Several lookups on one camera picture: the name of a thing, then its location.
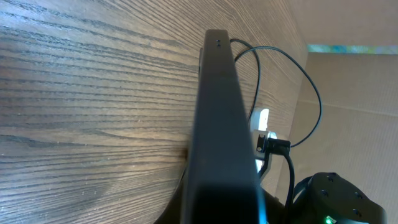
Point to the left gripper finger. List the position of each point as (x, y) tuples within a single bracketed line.
[(172, 212)]

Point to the Samsung Galaxy smartphone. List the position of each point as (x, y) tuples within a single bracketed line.
[(221, 183)]

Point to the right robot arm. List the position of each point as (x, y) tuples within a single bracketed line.
[(328, 198)]

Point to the white power strip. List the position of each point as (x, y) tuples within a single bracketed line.
[(259, 119)]

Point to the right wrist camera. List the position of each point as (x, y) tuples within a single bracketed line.
[(263, 157)]

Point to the cardboard box wall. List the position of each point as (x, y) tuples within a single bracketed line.
[(345, 120)]

